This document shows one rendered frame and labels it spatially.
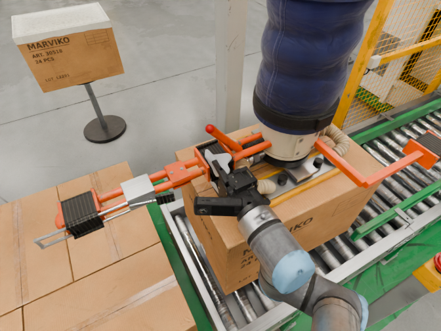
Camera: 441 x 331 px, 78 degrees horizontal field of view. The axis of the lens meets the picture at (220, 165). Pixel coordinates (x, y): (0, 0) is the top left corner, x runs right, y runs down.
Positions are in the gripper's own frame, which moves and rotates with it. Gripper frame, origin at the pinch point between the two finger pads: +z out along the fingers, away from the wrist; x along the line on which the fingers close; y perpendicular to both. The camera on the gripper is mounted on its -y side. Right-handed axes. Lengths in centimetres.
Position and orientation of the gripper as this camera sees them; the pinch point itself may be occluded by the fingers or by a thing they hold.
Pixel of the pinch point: (206, 163)
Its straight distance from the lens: 74.5
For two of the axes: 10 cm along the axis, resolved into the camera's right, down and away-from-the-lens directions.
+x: 0.0, -6.7, -7.4
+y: 8.8, -3.5, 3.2
